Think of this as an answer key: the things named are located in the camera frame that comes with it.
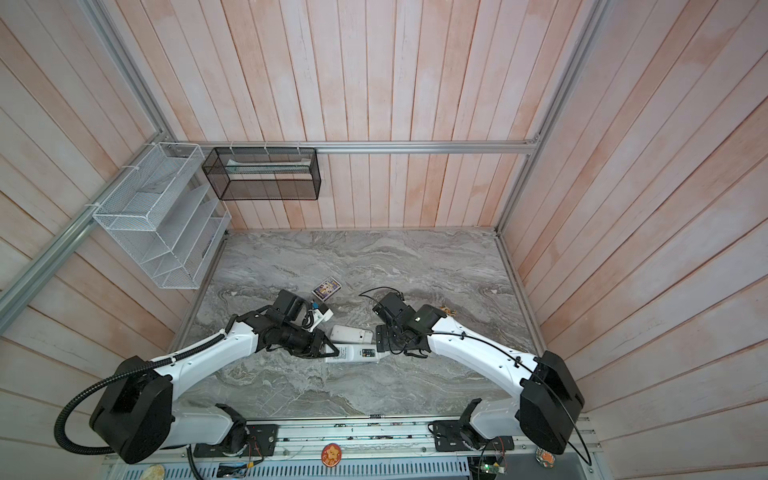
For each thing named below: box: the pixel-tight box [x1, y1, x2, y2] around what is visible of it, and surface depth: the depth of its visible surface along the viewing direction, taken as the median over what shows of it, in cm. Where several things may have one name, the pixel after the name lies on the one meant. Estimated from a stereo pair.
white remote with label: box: [325, 343, 391, 363], surface depth 83 cm
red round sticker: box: [321, 443, 343, 468], surface depth 73 cm
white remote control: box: [330, 324, 374, 344], surface depth 92 cm
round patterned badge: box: [535, 447, 556, 469], surface depth 72 cm
